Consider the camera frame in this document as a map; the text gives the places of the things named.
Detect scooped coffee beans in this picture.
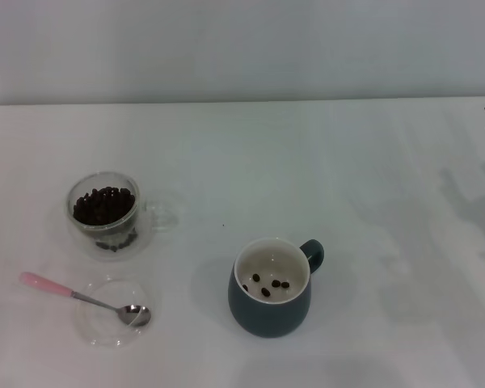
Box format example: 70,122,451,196
241,273,291,297

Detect pink-handled metal spoon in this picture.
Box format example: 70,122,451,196
19,271,152,327

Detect coffee beans pile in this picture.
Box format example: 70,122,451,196
72,185,138,252

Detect dark teal ceramic mug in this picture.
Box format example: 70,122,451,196
227,237,325,339

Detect clear glass saucer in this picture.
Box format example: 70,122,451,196
77,274,153,348

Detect double-walled glass cup with handle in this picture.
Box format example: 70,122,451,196
65,171,178,262

